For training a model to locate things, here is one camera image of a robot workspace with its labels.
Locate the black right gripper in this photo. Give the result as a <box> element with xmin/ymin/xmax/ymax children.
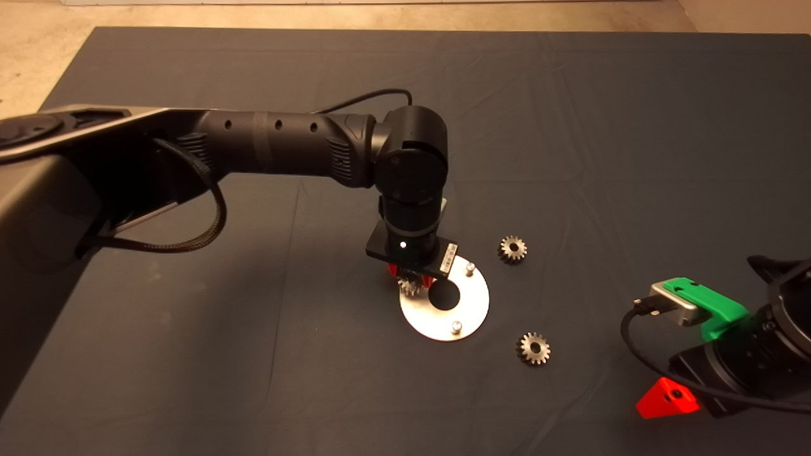
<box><xmin>637</xmin><ymin>307</ymin><xmax>811</xmax><ymax>420</ymax></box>

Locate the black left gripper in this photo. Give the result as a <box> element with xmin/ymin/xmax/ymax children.
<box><xmin>366</xmin><ymin>220</ymin><xmax>459</xmax><ymax>288</ymax></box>

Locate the round metal carrier plate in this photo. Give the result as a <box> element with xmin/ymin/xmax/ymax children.
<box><xmin>399</xmin><ymin>255</ymin><xmax>490</xmax><ymax>343</ymax></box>

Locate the dark grey table cloth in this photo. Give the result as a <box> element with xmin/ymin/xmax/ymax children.
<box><xmin>0</xmin><ymin>27</ymin><xmax>811</xmax><ymax>456</ymax></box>

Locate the black USB camera cable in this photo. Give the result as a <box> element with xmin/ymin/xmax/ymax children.
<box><xmin>621</xmin><ymin>296</ymin><xmax>811</xmax><ymax>415</ymax></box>

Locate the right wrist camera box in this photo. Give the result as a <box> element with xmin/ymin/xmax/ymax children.
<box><xmin>651</xmin><ymin>282</ymin><xmax>702</xmax><ymax>327</ymax></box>

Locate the right green camera mount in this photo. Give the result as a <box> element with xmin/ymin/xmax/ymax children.
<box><xmin>663</xmin><ymin>277</ymin><xmax>751</xmax><ymax>341</ymax></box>

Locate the thin black camera cable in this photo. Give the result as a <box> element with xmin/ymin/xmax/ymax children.
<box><xmin>314</xmin><ymin>89</ymin><xmax>413</xmax><ymax>115</ymax></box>

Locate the braided black arm cable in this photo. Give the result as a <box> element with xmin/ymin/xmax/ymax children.
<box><xmin>95</xmin><ymin>138</ymin><xmax>227</xmax><ymax>254</ymax></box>

